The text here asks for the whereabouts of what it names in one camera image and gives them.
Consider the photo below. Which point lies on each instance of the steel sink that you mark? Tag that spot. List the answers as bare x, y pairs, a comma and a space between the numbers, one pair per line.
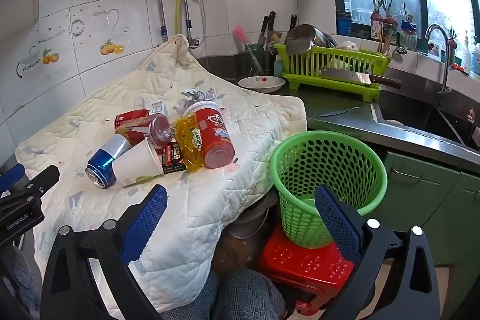
420, 113

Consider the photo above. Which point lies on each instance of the paper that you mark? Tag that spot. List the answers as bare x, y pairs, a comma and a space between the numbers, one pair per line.
195, 95

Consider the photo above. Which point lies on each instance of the metal faucet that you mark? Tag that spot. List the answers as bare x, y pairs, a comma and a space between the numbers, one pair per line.
445, 57

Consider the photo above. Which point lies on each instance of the person's leg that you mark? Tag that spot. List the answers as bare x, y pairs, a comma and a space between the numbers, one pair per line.
22, 278
240, 297

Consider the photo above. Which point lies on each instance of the green dish rack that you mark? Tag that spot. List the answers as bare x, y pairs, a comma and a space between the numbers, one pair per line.
337, 59

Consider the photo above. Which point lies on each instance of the sprouting onion plant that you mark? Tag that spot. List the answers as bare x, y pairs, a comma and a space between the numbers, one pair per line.
408, 29
382, 20

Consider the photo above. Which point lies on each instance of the white bowl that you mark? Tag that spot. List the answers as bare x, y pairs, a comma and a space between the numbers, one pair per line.
262, 84

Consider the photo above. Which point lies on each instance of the pink brush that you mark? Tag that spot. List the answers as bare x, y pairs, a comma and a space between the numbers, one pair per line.
240, 35

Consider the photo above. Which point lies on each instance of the teal bottle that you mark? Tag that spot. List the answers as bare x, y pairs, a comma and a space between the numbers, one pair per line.
279, 67

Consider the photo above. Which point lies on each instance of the cleaver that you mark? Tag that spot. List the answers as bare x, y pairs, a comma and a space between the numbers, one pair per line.
345, 77

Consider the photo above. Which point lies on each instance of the cream quilted blanket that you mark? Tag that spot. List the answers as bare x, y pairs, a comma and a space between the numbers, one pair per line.
225, 222

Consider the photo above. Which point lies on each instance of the green glass jar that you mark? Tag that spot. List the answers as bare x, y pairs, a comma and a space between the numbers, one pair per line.
255, 59

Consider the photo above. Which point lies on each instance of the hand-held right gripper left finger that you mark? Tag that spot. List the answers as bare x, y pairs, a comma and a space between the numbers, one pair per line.
144, 222

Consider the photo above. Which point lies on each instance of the red instant noodle cup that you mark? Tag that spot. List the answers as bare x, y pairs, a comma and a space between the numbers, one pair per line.
213, 132

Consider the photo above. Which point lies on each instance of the metal pot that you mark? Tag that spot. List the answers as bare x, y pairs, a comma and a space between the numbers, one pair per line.
251, 218

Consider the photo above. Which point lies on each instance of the red drink can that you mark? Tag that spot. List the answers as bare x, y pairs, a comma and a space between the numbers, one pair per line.
131, 116

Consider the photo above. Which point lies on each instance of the black snack packet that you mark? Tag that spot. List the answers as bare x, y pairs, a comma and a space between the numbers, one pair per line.
174, 160

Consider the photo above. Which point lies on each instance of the white plastic bottle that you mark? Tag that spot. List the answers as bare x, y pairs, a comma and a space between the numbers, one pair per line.
467, 57

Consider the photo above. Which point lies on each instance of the clear bottle red label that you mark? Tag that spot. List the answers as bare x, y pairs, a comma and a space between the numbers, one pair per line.
159, 130

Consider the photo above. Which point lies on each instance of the metal bowl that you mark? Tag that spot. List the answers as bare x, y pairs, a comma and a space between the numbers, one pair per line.
311, 33

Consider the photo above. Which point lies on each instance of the metal spoon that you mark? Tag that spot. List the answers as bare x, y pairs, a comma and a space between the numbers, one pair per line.
341, 112

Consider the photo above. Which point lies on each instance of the blue drink can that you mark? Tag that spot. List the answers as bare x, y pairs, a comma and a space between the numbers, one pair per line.
107, 158

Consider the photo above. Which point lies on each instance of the white blue milk carton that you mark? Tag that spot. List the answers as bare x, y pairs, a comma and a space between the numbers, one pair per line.
155, 106

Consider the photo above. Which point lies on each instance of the person's right leg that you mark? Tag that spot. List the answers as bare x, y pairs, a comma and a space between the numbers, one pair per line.
240, 297

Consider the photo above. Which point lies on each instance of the green plastic basket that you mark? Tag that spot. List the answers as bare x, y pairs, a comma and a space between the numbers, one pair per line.
300, 170

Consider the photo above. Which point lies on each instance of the yellow snack wrapper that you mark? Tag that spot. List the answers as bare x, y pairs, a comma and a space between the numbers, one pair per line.
187, 140

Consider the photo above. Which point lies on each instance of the red plastic stool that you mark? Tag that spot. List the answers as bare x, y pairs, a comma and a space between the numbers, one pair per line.
300, 267

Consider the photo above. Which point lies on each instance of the metal spatula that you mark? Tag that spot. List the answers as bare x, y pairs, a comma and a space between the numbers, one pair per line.
300, 45

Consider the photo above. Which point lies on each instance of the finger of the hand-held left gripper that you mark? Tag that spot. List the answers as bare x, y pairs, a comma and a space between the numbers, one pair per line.
41, 179
11, 177

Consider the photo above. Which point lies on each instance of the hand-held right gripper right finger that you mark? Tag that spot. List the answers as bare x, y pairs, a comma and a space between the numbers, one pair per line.
337, 226

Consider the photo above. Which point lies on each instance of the person's left leg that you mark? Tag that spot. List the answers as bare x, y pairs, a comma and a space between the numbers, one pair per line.
22, 278

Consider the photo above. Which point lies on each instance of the white paper cup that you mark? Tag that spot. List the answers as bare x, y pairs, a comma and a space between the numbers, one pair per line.
135, 164

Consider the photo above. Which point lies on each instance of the green cabinet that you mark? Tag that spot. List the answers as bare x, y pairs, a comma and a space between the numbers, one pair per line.
431, 200

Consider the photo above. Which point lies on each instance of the chopsticks holder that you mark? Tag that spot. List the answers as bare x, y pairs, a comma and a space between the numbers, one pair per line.
385, 42

